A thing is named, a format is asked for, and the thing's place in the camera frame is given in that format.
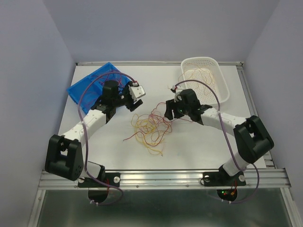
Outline blue plastic bin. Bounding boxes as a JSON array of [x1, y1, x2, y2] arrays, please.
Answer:
[[67, 62, 130, 114]]

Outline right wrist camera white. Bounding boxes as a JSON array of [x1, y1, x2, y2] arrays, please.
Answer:
[[170, 85, 183, 94]]

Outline red yellow wires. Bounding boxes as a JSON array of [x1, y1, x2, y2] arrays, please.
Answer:
[[123, 101, 190, 157]]

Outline white perforated basket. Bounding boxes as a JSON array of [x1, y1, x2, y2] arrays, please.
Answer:
[[178, 57, 230, 105]]

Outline yellow wire in basket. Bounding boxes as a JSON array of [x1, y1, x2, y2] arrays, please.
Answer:
[[178, 67, 222, 95]]

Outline aluminium front rail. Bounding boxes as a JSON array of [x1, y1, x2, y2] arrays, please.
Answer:
[[38, 169, 291, 190]]

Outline red wire in bin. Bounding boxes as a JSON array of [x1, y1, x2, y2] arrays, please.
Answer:
[[89, 70, 128, 95]]

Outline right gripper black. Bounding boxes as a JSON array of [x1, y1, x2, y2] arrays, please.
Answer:
[[163, 96, 190, 121]]

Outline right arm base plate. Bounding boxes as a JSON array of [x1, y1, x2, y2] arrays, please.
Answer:
[[200, 171, 246, 187]]

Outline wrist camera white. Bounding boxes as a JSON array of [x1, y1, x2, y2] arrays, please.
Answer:
[[128, 82, 146, 102], [170, 85, 183, 94]]

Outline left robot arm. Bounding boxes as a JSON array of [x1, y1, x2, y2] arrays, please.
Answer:
[[45, 80, 146, 186]]

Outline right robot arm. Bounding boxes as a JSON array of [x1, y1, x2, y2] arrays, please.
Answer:
[[164, 89, 274, 187]]

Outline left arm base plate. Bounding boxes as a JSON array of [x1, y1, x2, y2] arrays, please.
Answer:
[[77, 172, 121, 188]]

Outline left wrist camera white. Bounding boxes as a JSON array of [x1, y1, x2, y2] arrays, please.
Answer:
[[128, 82, 146, 102]]

